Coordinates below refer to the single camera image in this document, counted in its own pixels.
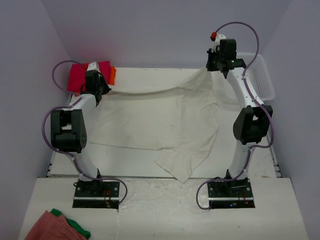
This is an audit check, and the white t shirt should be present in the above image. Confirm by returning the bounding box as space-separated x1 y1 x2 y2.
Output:
89 68 219 182

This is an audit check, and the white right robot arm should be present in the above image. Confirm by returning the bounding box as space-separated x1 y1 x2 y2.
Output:
206 35 273 197

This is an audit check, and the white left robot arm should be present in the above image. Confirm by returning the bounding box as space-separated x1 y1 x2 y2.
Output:
49 69 111 197

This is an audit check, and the folded pink t shirt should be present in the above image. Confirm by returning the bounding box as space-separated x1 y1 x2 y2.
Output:
67 61 116 94

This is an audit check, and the folded orange t shirt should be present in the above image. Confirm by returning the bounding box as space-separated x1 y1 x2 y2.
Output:
67 64 116 96

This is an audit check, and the white plastic basket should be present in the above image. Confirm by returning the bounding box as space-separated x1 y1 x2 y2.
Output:
223 54 276 104

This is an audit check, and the green cloth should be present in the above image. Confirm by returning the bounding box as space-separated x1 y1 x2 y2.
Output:
50 208 92 240

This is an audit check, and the salmon pink cloth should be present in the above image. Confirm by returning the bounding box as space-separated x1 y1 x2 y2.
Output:
24 211 86 240

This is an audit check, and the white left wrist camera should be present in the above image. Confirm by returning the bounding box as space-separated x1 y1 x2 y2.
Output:
83 61 101 73

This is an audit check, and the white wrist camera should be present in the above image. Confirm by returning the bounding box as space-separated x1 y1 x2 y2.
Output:
210 32 226 53
83 61 101 73

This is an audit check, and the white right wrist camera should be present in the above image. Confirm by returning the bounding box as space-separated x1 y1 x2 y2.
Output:
210 32 226 53

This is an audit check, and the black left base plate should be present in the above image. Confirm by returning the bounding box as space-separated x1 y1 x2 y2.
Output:
72 180 120 210

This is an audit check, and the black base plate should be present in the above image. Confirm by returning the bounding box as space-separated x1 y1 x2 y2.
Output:
207 178 255 209
72 180 120 210

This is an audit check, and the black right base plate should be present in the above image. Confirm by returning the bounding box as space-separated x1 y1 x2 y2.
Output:
207 178 255 209

